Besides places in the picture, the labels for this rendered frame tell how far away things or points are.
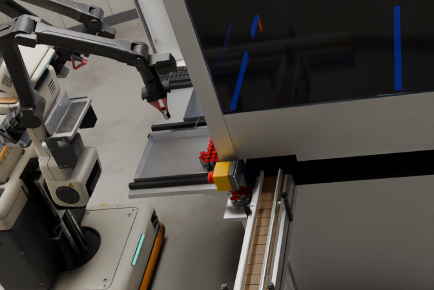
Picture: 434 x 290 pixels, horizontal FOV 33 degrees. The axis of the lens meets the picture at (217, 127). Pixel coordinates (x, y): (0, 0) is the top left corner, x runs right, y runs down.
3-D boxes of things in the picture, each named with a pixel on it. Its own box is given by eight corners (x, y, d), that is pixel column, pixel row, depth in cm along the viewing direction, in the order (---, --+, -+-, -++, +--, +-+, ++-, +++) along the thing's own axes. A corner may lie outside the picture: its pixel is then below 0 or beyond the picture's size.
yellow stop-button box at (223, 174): (241, 176, 245) (236, 160, 241) (238, 190, 240) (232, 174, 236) (220, 177, 248) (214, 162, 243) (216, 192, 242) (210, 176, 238)
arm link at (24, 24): (-9, 14, 235) (-16, 34, 229) (32, 12, 235) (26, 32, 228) (28, 109, 268) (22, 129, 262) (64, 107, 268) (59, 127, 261)
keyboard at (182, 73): (240, 61, 332) (239, 57, 331) (235, 79, 322) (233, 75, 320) (161, 70, 345) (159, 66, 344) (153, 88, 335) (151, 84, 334)
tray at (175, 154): (234, 132, 279) (232, 125, 277) (222, 178, 259) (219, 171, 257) (153, 140, 289) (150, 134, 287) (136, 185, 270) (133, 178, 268)
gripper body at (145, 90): (170, 93, 249) (164, 77, 245) (143, 102, 251) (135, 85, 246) (170, 84, 255) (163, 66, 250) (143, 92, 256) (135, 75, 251)
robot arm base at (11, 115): (8, 112, 272) (-5, 132, 263) (17, 99, 267) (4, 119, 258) (28, 124, 274) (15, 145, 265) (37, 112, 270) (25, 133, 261)
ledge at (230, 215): (270, 192, 250) (268, 188, 249) (265, 219, 240) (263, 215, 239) (231, 195, 254) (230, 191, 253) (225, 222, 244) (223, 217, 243)
